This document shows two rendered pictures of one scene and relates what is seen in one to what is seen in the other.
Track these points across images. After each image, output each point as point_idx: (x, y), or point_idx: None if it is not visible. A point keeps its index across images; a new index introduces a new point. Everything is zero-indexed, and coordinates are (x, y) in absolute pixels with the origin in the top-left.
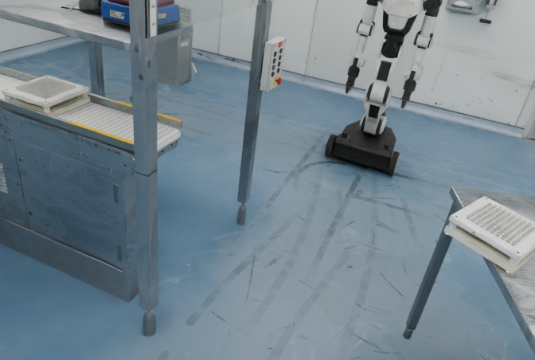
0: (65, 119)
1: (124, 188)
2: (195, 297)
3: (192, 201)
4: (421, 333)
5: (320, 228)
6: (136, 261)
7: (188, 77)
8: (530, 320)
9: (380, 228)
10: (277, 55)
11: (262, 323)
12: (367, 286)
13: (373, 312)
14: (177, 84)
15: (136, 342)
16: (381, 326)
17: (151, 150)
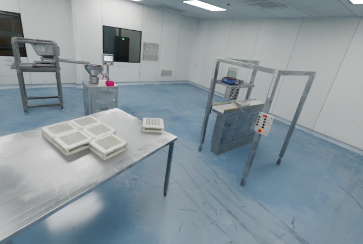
0: (231, 104)
1: (216, 117)
2: (207, 160)
3: (257, 177)
4: (162, 200)
5: (233, 209)
6: (213, 141)
7: (227, 99)
8: (134, 117)
9: (228, 241)
10: (262, 119)
11: (191, 167)
12: (191, 201)
13: (179, 193)
14: (223, 97)
15: (197, 148)
16: (173, 191)
17: (208, 102)
